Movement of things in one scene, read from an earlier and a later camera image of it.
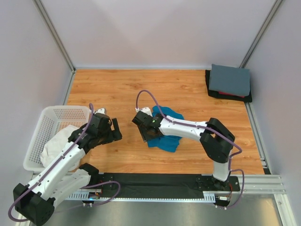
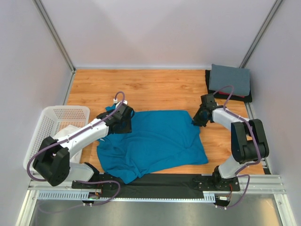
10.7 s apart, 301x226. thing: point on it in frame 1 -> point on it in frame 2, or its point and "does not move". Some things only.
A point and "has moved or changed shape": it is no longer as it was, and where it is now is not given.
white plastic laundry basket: [54, 119] does not move
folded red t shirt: [233, 94] does not move
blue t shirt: [165, 142] has moved or changed shape
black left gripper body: [108, 135] -> [126, 127]
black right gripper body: [146, 135] -> [198, 118]
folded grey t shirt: [230, 80] does not move
